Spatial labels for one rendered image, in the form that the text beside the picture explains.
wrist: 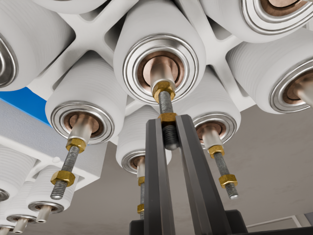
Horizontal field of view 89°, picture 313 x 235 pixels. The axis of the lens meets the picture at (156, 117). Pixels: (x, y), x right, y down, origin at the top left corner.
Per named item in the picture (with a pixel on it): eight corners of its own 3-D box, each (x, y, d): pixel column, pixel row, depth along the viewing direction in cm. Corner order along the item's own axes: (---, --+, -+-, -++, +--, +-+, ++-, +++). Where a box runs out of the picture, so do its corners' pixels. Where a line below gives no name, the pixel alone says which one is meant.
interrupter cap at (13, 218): (2, 217, 42) (0, 221, 42) (15, 210, 39) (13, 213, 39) (32, 223, 46) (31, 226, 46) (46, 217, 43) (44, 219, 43)
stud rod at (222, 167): (211, 142, 22) (233, 200, 16) (206, 140, 22) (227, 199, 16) (216, 138, 21) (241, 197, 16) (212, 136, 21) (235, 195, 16)
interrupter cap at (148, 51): (138, 107, 19) (138, 111, 19) (109, 46, 14) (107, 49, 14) (200, 92, 18) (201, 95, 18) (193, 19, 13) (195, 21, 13)
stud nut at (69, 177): (62, 167, 14) (58, 176, 14) (78, 174, 15) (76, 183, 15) (50, 175, 15) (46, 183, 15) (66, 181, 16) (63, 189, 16)
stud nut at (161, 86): (152, 99, 14) (153, 105, 14) (151, 82, 13) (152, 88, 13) (174, 97, 14) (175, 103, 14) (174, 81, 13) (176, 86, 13)
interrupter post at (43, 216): (39, 205, 38) (32, 221, 35) (44, 203, 37) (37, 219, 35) (50, 208, 39) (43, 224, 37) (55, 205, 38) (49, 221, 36)
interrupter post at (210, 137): (207, 137, 24) (214, 156, 22) (195, 132, 23) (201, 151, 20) (220, 128, 23) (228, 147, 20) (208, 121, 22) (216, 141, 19)
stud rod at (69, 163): (80, 128, 19) (53, 195, 13) (87, 133, 19) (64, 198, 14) (75, 132, 19) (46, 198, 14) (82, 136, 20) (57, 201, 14)
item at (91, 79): (106, 27, 29) (74, 75, 16) (140, 67, 35) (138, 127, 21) (74, 58, 33) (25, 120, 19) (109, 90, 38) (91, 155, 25)
